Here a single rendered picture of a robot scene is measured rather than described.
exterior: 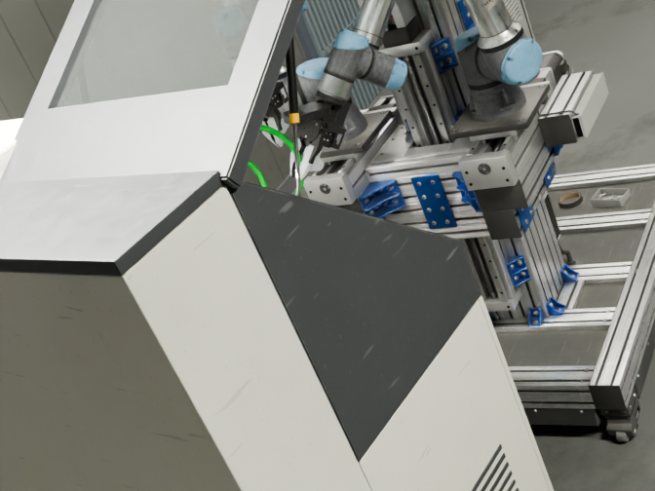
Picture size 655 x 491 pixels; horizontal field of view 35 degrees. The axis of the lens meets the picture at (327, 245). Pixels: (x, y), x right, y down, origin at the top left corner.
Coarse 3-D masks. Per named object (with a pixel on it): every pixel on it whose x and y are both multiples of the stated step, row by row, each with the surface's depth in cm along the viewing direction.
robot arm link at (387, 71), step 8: (376, 56) 239; (384, 56) 241; (376, 64) 239; (384, 64) 240; (392, 64) 241; (400, 64) 242; (368, 72) 239; (376, 72) 240; (384, 72) 240; (392, 72) 241; (400, 72) 242; (368, 80) 242; (376, 80) 241; (384, 80) 242; (392, 80) 242; (400, 80) 243; (384, 88) 245; (392, 88) 244
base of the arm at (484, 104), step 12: (468, 84) 272; (492, 84) 268; (504, 84) 268; (480, 96) 270; (492, 96) 269; (504, 96) 270; (516, 96) 270; (480, 108) 272; (492, 108) 270; (504, 108) 269; (516, 108) 270; (480, 120) 273; (492, 120) 271
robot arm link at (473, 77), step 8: (464, 32) 270; (472, 32) 266; (456, 40) 266; (464, 40) 263; (472, 40) 262; (456, 48) 267; (464, 48) 264; (472, 48) 263; (464, 56) 266; (472, 56) 263; (464, 64) 268; (472, 64) 264; (464, 72) 271; (472, 72) 267; (480, 72) 263; (472, 80) 269; (480, 80) 268; (488, 80) 267
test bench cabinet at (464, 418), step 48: (480, 336) 248; (432, 384) 233; (480, 384) 248; (384, 432) 219; (432, 432) 233; (480, 432) 249; (528, 432) 267; (384, 480) 219; (432, 480) 233; (480, 480) 248; (528, 480) 267
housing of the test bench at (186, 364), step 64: (0, 192) 219; (64, 192) 203; (128, 192) 189; (192, 192) 177; (0, 256) 185; (64, 256) 173; (128, 256) 166; (192, 256) 177; (256, 256) 189; (0, 320) 199; (64, 320) 185; (128, 320) 172; (192, 320) 177; (256, 320) 189; (0, 384) 218; (64, 384) 201; (128, 384) 186; (192, 384) 177; (256, 384) 189; (320, 384) 203; (0, 448) 240; (64, 448) 219; (128, 448) 202; (192, 448) 187; (256, 448) 189; (320, 448) 203
